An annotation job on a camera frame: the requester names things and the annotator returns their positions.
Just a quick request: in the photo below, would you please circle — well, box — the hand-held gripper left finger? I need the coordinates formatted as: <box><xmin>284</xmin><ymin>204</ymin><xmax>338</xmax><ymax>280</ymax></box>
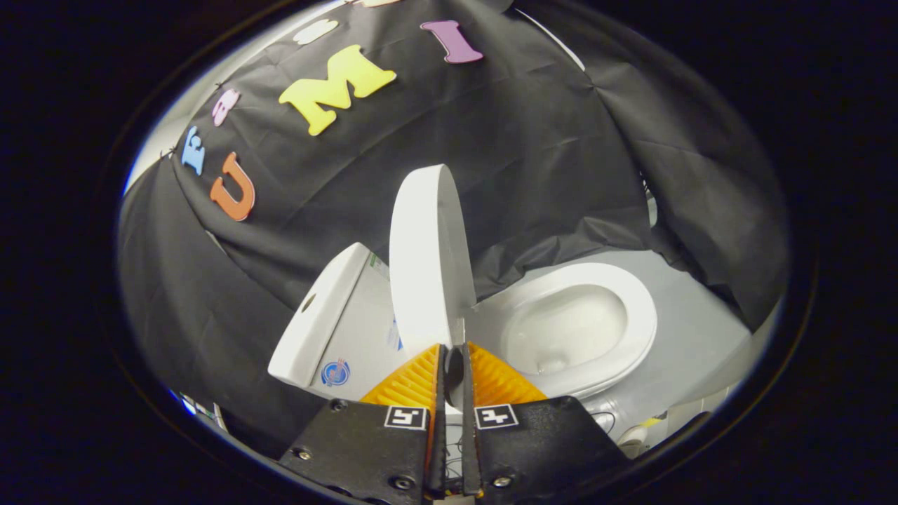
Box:
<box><xmin>279</xmin><ymin>344</ymin><xmax>447</xmax><ymax>504</ymax></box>

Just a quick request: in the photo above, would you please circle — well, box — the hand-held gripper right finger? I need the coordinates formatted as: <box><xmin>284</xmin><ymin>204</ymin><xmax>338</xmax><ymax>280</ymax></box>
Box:
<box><xmin>462</xmin><ymin>342</ymin><xmax>631</xmax><ymax>504</ymax></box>

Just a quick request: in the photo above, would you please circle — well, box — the black lid lift handle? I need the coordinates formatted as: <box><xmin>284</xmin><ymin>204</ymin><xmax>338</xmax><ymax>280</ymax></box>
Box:
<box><xmin>446</xmin><ymin>347</ymin><xmax>465</xmax><ymax>411</ymax></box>

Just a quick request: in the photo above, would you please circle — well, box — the white toilet bowl with seat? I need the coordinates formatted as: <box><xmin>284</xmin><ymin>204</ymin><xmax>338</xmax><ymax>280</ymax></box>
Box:
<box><xmin>463</xmin><ymin>262</ymin><xmax>659</xmax><ymax>400</ymax></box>

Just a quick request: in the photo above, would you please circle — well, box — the small white round object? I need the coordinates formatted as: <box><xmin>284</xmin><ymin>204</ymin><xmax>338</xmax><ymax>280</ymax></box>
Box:
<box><xmin>617</xmin><ymin>417</ymin><xmax>664</xmax><ymax>457</ymax></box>

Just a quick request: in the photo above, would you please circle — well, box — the black backdrop cloth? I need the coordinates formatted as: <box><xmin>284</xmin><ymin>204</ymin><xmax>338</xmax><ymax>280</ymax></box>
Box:
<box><xmin>118</xmin><ymin>0</ymin><xmax>790</xmax><ymax>457</ymax></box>

